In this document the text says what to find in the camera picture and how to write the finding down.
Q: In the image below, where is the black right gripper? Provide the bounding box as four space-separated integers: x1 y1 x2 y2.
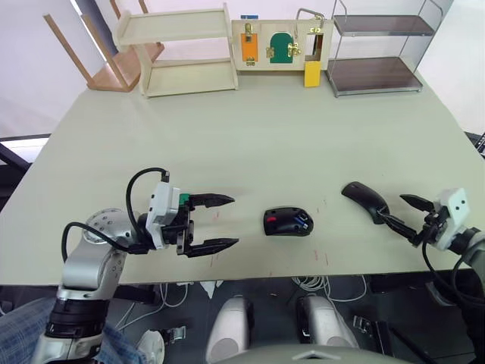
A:
377 193 450 247

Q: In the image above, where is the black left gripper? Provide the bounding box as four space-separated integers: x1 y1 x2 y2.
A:
161 192 240 259

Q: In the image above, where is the black mouse cover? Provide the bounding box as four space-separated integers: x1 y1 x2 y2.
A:
340 180 392 225

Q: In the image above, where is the black mouse base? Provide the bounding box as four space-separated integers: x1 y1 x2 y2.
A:
263 206 315 237

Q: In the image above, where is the white paper scrap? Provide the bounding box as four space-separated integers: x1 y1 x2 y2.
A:
199 280 224 299

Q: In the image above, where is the dark electronic equipment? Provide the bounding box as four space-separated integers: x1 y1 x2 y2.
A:
464 130 485 155

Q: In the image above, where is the grey rounded robot leg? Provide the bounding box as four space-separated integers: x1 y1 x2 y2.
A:
296 295 359 350
206 295 255 361

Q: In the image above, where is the silver black clamp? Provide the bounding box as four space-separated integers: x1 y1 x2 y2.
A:
161 325 187 344
352 314 380 334

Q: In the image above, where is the white shoe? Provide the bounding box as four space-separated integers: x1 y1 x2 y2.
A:
136 328 166 363

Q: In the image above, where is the metal rack with brown shelves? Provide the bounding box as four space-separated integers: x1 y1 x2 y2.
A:
326 0 444 99

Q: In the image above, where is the light wooden two-tier shelf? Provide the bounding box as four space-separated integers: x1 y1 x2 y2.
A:
113 2 239 99

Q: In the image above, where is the grey robot torso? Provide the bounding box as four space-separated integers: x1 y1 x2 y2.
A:
211 347 402 364

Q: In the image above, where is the yellow board door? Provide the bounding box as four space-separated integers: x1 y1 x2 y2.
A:
304 61 322 88

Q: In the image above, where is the brown wooden stool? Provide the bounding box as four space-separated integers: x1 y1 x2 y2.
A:
42 0 166 93

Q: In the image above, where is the orange board door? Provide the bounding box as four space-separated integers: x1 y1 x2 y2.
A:
240 32 259 61

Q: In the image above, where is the green arched board door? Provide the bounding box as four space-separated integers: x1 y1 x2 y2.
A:
268 32 292 64

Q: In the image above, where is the wooden lock board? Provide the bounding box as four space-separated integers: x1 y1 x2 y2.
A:
230 18 334 72

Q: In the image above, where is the blue jeans leg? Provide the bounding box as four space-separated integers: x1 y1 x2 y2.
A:
0 297 149 364

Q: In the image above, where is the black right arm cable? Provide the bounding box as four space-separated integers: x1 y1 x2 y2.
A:
421 238 474 308

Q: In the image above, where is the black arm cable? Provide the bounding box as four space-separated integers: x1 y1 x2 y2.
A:
421 238 474 308
61 167 171 266

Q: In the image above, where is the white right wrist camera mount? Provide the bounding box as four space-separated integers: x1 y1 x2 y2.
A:
430 187 471 251

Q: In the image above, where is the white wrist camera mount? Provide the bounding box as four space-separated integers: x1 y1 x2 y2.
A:
430 187 471 251
145 182 182 250

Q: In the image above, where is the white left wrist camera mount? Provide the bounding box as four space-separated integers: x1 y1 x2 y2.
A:
145 182 182 250

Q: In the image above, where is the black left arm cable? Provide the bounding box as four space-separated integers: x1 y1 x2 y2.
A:
61 167 171 266

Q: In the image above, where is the white cable bundle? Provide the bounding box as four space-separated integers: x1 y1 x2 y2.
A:
291 275 368 303

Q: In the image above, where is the black metal frame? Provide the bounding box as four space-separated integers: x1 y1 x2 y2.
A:
0 132 52 213

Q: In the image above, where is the grey metal board handle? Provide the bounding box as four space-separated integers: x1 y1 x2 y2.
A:
296 7 325 24

